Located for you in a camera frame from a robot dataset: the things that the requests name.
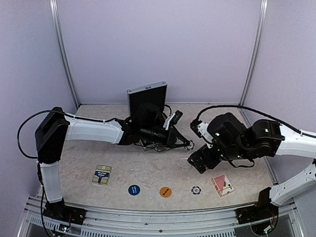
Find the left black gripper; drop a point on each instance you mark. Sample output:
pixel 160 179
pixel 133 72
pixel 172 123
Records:
pixel 173 134

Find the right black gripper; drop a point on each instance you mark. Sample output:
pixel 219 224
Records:
pixel 198 164

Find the blue white poker chip stack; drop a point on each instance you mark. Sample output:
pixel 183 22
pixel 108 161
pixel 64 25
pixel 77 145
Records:
pixel 190 146

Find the red playing card deck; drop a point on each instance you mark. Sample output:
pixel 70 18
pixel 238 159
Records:
pixel 222 185

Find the aluminium poker chip case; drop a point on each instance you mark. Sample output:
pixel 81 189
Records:
pixel 146 115

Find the orange big blind button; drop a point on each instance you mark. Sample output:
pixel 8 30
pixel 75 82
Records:
pixel 165 192

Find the blue small blind button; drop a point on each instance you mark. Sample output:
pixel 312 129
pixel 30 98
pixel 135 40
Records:
pixel 134 190

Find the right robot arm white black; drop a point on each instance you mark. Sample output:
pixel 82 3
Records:
pixel 228 139

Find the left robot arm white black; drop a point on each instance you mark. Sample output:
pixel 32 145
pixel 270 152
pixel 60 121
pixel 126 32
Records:
pixel 59 127

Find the clear round dealer button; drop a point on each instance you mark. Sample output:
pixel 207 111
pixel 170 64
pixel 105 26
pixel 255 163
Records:
pixel 184 164

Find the blue playing card box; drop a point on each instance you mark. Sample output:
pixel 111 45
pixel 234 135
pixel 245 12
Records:
pixel 102 175

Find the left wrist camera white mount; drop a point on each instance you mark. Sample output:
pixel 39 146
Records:
pixel 172 119

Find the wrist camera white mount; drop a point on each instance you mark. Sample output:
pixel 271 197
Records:
pixel 200 129
pixel 172 119

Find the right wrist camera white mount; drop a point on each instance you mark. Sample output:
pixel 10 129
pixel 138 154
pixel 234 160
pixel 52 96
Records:
pixel 200 129

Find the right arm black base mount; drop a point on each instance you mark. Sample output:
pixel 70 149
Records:
pixel 252 214

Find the right aluminium corner post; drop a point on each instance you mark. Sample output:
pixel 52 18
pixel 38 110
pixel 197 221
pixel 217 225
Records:
pixel 255 51

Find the aluminium corner post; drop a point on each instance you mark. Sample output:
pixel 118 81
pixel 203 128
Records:
pixel 255 51
pixel 62 50

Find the aluminium front rail frame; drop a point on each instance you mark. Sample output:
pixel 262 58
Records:
pixel 108 222

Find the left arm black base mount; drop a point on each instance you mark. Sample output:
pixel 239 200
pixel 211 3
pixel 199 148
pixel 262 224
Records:
pixel 69 214

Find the left aluminium corner post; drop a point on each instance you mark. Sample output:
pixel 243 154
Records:
pixel 62 50

